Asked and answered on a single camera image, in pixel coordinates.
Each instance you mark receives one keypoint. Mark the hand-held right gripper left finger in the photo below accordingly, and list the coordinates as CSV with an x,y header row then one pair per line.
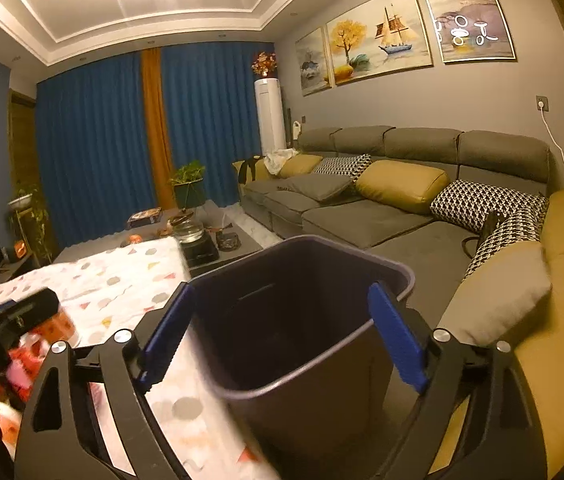
x,y
164,335

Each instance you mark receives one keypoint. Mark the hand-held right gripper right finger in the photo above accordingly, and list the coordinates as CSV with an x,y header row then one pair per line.
x,y
396,335

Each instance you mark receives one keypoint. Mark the red printed plastic bag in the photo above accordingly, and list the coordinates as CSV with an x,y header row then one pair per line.
x,y
17,365

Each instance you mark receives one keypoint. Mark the dark grey plastic bin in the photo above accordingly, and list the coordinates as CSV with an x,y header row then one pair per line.
x,y
287,320

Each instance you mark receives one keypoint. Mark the patterned white tablecloth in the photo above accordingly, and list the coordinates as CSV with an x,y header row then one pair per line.
x,y
112,280

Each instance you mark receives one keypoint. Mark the small orange ornament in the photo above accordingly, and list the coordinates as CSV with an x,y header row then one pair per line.
x,y
19,250

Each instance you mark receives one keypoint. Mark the small orange fruit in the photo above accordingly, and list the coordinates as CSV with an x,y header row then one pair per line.
x,y
134,239

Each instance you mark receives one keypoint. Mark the glass kettle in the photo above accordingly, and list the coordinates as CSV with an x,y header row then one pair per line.
x,y
189,234

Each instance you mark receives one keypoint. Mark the grey square cushion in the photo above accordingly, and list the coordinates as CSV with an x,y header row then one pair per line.
x,y
496,300
319,187

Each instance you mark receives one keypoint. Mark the grey coffee table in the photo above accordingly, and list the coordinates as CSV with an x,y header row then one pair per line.
x,y
97,247

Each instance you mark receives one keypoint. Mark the black ashtray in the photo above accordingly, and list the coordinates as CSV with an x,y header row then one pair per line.
x,y
228,242

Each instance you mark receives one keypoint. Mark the grey sectional sofa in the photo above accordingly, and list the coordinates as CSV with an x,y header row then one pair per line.
x,y
376,220

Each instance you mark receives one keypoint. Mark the colourful printed box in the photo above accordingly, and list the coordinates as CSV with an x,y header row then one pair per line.
x,y
144,216

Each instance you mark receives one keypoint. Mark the trailing plant on stand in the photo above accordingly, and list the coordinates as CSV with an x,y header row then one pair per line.
x,y
29,210

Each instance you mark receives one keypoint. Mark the plant in green pot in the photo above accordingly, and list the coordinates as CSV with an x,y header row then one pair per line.
x,y
189,192

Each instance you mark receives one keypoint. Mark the large yellow leather cushion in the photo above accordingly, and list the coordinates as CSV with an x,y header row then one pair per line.
x,y
401,187

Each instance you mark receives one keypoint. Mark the black handbag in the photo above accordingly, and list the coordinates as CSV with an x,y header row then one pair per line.
x,y
492,222

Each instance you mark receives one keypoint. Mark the black white zigzag cushion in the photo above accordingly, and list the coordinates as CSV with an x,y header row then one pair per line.
x,y
341,165

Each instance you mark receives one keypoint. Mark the black cloth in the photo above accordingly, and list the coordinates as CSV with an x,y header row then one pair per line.
x,y
247,172

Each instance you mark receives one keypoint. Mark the brown wooden door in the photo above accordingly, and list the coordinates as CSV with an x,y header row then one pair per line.
x,y
22,140

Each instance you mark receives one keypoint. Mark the small yellow leather cushion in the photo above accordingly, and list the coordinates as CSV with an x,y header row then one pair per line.
x,y
302,164

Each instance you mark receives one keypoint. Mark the blue pleated curtain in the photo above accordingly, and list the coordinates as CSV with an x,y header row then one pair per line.
x,y
92,150
207,120

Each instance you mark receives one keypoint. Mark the orange curtain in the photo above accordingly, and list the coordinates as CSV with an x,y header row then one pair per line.
x,y
157,125

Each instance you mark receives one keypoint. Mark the white crumpled cloth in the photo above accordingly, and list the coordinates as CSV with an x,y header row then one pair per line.
x,y
279,159

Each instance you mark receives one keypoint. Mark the white small appliance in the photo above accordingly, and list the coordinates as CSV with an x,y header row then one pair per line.
x,y
294,132

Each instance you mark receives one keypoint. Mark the white standing air conditioner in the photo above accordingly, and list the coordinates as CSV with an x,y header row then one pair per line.
x,y
269,115

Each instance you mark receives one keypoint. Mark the small framed landscape painting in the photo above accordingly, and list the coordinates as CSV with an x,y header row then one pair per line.
x,y
314,62

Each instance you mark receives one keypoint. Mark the red and gold flower arrangement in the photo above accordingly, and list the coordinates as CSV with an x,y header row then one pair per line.
x,y
264,64

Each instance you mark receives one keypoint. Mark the framed sailboat and tree painting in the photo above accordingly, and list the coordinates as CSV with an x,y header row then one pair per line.
x,y
376,35

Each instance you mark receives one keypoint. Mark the framed purple mountain painting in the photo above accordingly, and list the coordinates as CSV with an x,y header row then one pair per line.
x,y
466,15

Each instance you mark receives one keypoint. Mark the grey wall socket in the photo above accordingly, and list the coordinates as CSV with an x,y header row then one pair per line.
x,y
541,103

